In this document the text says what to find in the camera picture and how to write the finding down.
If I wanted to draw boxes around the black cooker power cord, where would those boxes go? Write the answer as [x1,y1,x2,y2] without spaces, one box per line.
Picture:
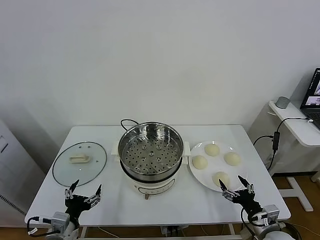
[120,119,140,131]

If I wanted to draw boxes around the white round plate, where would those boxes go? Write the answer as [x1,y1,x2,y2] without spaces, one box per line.
[188,140,249,193]

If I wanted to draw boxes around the black adapter cable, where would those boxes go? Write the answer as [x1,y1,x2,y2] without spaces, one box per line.
[252,116,314,171]

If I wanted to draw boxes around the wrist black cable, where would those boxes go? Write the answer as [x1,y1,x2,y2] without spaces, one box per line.
[24,216,53,236]
[240,206,254,226]

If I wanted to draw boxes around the white floor appliance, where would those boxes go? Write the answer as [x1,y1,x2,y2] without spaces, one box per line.
[0,118,46,221]

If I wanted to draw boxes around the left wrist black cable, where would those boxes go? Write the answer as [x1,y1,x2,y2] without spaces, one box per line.
[24,216,53,236]

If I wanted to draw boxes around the perforated steel steamer basket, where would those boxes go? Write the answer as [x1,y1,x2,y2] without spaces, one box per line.
[117,121,185,177]

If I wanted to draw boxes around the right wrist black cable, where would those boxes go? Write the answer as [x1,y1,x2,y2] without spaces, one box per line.
[240,206,254,226]

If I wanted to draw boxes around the white power strip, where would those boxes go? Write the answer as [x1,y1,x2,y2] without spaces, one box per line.
[161,224,188,236]

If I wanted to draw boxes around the glass pot lid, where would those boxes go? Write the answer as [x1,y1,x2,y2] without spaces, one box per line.
[52,141,108,188]

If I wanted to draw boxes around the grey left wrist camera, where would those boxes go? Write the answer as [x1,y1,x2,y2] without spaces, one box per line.
[51,211,70,230]

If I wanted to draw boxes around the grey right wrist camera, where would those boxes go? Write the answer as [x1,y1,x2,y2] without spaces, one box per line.
[261,204,280,226]

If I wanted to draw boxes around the open dark laptop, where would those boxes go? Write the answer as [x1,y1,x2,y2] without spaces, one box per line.
[299,67,320,121]

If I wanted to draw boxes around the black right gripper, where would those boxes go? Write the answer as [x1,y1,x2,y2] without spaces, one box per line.
[218,175,263,216]

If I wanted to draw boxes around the white steamed baozi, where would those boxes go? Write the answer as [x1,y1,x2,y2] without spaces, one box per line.
[223,151,242,167]
[211,171,230,188]
[192,155,209,170]
[204,143,220,158]

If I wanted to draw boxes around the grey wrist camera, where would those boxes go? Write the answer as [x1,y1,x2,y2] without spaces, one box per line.
[261,204,280,226]
[51,211,70,230]

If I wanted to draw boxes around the white side desk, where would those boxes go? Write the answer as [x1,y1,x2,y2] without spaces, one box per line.
[247,99,320,211]

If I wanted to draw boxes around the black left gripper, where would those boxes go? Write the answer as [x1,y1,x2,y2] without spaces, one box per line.
[64,179,103,222]

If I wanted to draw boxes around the white table frame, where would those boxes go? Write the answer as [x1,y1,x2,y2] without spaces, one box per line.
[79,219,242,240]

